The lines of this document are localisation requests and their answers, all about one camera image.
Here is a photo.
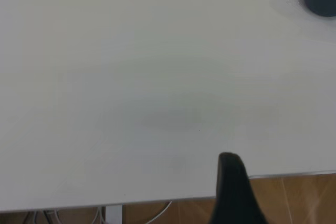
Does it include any white table leg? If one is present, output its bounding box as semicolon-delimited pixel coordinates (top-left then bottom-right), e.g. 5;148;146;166
104;204;123;224

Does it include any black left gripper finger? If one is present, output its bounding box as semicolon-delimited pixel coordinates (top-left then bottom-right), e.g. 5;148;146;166
208;152;271;224

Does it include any white cable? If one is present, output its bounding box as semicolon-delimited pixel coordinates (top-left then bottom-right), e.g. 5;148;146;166
145;201;173;224

